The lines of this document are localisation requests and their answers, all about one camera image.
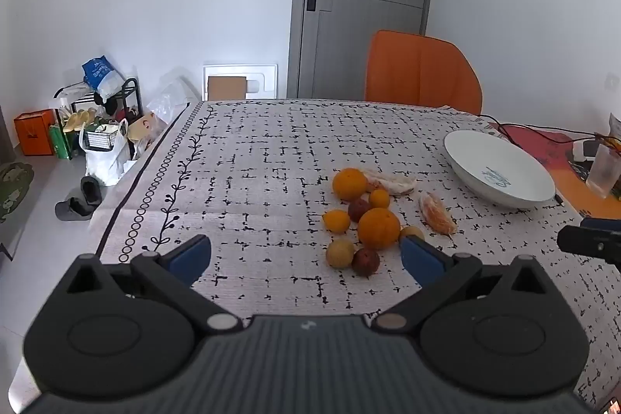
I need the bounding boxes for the peeled pomelo segment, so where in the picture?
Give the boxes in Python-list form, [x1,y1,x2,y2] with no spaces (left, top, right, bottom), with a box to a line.
[419,191,458,235]

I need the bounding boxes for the orange box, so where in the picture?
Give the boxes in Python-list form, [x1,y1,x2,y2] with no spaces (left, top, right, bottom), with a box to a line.
[14,108,58,157]

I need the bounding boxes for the clear plastic bag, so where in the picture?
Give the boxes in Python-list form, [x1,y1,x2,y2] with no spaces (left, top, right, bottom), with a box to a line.
[146,67,199,124]

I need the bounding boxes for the white black patterned tablecloth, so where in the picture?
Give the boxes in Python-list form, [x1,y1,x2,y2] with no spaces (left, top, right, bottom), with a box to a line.
[7,98,621,410]

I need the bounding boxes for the white foam packaging board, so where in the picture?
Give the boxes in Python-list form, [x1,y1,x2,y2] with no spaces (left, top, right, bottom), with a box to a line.
[202,64,279,102]

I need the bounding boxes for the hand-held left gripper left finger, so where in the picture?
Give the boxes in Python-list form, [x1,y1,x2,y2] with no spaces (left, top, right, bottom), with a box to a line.
[46,234,244,338]

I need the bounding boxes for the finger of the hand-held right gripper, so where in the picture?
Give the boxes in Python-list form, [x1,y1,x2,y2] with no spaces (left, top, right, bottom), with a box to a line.
[581,217,621,231]
[557,226,621,272]

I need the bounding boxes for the black slipper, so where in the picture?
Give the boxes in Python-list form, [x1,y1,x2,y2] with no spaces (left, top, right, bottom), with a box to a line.
[55,197,95,221]
[80,176,102,205]

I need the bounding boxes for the white bowl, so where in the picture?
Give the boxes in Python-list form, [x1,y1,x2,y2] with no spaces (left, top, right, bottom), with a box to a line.
[443,130,557,209]

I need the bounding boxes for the black shoe rack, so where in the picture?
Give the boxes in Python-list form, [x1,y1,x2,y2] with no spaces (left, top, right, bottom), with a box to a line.
[53,78,144,143]

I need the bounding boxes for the tan round fruit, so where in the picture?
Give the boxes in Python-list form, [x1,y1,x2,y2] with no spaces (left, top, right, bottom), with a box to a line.
[325,239,356,269]
[399,225,426,245]

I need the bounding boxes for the black cable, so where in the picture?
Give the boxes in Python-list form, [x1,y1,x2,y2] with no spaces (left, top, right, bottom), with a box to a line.
[478,114,607,140]

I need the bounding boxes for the white black charger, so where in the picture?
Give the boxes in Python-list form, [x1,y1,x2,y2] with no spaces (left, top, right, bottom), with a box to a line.
[572,139,605,161]

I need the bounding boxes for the green camouflage cloth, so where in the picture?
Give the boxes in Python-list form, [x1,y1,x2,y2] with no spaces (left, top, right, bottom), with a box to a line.
[0,162,35,223]

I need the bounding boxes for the orange chair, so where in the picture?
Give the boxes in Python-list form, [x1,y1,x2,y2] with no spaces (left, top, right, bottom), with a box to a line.
[364,30,483,116]

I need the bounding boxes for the blue white plastic bag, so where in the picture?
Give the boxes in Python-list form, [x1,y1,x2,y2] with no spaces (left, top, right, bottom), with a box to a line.
[82,55,124,99]

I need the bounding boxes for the brown cardboard sheet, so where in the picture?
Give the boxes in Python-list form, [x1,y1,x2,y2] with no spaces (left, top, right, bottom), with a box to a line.
[208,76,248,101]

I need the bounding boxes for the yellow slippers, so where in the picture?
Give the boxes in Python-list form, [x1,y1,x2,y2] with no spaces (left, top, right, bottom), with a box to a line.
[63,109,98,132]

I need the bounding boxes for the white tote bag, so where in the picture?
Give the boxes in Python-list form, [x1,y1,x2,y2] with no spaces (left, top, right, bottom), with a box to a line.
[79,119,131,187]

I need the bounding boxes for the tan paper bag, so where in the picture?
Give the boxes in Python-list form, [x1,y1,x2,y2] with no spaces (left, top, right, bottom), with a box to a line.
[127,112,166,143]

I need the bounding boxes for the green paper bag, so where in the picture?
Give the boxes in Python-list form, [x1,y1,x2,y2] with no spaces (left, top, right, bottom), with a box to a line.
[49,123,73,161]

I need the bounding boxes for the red orange printed cloth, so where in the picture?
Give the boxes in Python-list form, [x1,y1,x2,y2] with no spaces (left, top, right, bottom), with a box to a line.
[500,123,621,221]

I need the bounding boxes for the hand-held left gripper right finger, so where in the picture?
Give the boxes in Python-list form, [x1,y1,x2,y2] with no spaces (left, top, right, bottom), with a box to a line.
[370,236,572,338]

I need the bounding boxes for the peeled pomelo chunk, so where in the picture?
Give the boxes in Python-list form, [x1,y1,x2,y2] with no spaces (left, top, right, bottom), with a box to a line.
[361,169,417,196]

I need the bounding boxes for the large orange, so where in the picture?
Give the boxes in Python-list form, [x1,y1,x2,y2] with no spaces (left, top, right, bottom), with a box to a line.
[332,168,368,201]
[357,208,401,250]

